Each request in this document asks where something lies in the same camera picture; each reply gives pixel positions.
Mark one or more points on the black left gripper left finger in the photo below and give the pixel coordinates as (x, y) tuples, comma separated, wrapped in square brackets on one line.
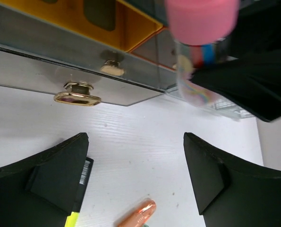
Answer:
[(40, 191)]

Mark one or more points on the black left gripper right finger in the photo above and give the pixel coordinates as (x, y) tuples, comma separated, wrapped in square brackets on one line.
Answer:
[(230, 191)]

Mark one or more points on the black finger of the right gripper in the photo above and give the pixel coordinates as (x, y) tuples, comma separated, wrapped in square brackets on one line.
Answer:
[(253, 79)]

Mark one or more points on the colourful pen bundle pouch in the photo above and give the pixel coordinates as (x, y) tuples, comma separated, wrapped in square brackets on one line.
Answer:
[(201, 30)]

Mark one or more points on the orange translucent capsule tube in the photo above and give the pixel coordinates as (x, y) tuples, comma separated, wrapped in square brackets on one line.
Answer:
[(138, 216)]

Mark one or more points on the teal drawer organizer box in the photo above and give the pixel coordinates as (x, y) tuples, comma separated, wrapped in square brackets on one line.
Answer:
[(88, 51)]

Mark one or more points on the pink yellow highlighter marker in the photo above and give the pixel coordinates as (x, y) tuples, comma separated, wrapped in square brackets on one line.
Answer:
[(83, 182)]

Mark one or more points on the white wire mesh file rack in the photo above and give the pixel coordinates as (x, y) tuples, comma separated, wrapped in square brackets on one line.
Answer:
[(226, 108)]

